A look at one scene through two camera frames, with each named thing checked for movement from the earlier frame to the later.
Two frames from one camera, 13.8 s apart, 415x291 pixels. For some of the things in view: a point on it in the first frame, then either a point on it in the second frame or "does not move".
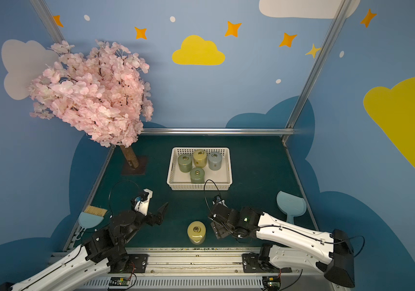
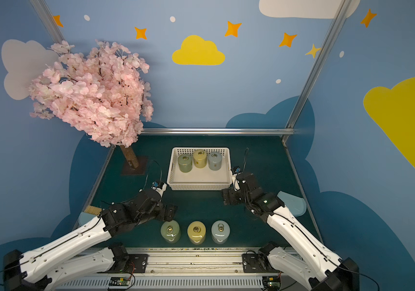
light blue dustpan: (290, 205) does not move
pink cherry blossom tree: (102, 92) does not move
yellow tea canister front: (196, 232) does not move
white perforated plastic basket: (220, 179) does not move
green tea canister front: (197, 175) to (170, 231)
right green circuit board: (272, 283) does not move
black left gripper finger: (153, 219) to (170, 210)
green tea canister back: (185, 162) does not move
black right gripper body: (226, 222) to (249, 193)
